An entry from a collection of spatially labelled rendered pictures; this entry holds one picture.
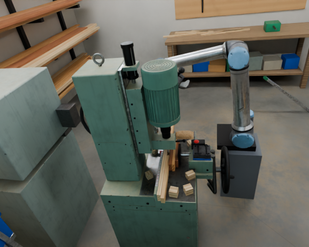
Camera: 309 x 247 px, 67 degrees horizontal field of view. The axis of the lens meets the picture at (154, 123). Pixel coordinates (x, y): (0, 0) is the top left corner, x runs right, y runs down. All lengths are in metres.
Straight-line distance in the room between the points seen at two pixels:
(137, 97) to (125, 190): 0.60
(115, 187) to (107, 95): 0.62
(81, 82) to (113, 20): 3.66
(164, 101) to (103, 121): 0.34
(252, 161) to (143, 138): 1.08
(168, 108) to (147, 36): 3.55
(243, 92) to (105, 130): 0.89
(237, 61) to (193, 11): 2.98
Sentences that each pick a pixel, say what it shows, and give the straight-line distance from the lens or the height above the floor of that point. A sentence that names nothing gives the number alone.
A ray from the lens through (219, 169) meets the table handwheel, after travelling 1.51.
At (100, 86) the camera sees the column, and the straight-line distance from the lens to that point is 1.14.
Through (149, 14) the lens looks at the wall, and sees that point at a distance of 4.54.
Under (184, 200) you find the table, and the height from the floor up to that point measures 0.90.
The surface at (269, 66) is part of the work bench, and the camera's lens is 4.29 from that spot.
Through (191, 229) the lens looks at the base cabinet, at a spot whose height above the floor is 0.50.
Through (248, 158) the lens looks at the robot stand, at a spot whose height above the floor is 0.52.
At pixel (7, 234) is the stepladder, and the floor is 1.04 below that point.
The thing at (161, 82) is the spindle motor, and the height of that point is 1.45.
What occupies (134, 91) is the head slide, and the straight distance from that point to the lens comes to 1.14.
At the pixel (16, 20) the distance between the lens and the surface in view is 3.05.
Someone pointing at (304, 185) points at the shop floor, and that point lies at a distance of 2.71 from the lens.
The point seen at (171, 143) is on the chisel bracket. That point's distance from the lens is 1.34.
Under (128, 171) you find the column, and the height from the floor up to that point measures 0.89.
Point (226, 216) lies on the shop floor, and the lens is 2.30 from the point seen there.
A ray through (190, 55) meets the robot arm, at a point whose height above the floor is 1.35.
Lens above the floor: 1.91
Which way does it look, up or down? 34 degrees down
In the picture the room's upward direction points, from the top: 8 degrees counter-clockwise
